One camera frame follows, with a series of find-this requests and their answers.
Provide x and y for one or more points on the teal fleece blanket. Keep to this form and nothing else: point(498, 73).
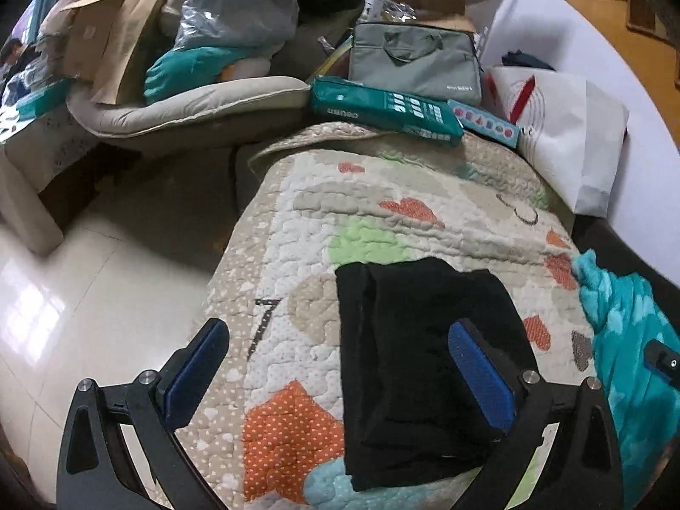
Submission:
point(645, 409)

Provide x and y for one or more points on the grey laptop bag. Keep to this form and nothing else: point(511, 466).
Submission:
point(431, 62)

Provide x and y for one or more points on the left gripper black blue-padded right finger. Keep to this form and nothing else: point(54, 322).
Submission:
point(567, 430)

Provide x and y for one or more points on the patterned quilted bed cover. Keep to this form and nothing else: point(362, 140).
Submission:
point(268, 433)

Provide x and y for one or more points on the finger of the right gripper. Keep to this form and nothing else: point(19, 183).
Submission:
point(661, 360)

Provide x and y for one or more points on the black pants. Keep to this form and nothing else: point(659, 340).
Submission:
point(409, 416)

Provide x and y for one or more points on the beige cushion pad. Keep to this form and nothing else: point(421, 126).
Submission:
point(209, 102)

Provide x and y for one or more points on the clear plastic bag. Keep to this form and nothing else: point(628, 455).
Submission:
point(249, 24)

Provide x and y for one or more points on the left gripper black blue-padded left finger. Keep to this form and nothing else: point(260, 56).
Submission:
point(95, 469)

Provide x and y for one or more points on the white paper shopping bag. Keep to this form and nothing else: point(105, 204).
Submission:
point(571, 132)

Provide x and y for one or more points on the beige box on floor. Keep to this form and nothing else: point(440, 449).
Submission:
point(25, 213)

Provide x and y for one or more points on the light blue toy box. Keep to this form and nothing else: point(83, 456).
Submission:
point(485, 124)

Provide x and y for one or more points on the green paper ream box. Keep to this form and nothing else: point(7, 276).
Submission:
point(400, 112)

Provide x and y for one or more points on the teal cloth on cushion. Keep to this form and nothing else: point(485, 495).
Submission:
point(179, 71)

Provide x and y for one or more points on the brown cardboard boxes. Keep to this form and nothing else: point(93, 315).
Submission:
point(109, 44)

